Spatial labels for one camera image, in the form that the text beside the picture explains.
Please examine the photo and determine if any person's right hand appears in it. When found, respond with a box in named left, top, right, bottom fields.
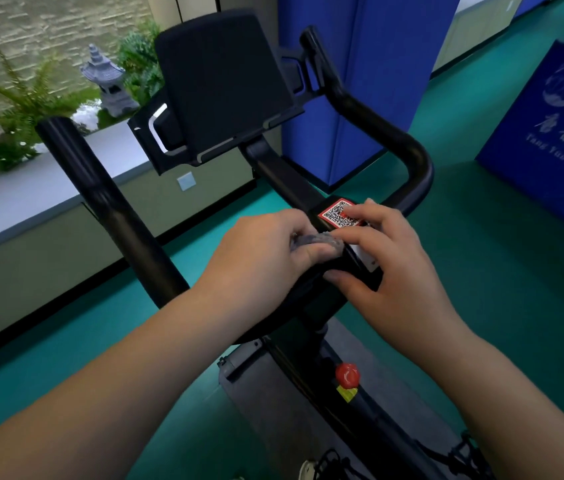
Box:
left=323, top=198, right=473, bottom=371

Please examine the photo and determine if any person's left hand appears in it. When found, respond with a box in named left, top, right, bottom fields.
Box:
left=197, top=208, right=345, bottom=341

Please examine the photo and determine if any grey cleaning cloth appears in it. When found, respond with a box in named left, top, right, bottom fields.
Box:
left=289, top=232, right=345, bottom=255

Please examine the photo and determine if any black exercise bike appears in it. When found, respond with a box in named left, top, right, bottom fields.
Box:
left=35, top=8, right=493, bottom=480
left=475, top=39, right=564, bottom=245

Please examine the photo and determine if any person's left forearm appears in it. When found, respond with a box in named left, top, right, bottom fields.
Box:
left=0, top=288, right=243, bottom=480

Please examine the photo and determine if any person's right forearm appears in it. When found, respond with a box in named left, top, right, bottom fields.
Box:
left=427, top=332, right=564, bottom=480

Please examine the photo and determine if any grey floor mat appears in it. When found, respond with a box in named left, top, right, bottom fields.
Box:
left=218, top=319, right=468, bottom=480

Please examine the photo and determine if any black tablet holder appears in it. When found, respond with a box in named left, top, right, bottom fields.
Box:
left=127, top=8, right=325, bottom=177

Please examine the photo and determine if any green moss bed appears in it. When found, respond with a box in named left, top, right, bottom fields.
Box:
left=0, top=112, right=125, bottom=175

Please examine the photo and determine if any white pebble path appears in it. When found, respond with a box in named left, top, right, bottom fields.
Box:
left=0, top=99, right=103, bottom=188

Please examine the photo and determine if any grey stone pagoda lantern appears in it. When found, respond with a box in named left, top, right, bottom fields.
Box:
left=80, top=43, right=141, bottom=118

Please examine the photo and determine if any grey-topped beige cabinet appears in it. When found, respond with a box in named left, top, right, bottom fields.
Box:
left=431, top=0, right=525, bottom=73
left=0, top=119, right=283, bottom=355

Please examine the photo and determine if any large dark green fern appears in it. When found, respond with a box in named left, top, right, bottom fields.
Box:
left=117, top=19, right=165, bottom=107

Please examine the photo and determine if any blue padded column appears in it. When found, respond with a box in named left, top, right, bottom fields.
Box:
left=277, top=0, right=463, bottom=188
left=514, top=0, right=553, bottom=18

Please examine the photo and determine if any small dark green plant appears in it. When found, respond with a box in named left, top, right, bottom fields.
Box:
left=0, top=134, right=38, bottom=173

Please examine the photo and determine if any light green fern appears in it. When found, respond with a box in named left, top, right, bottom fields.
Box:
left=0, top=42, right=101, bottom=145

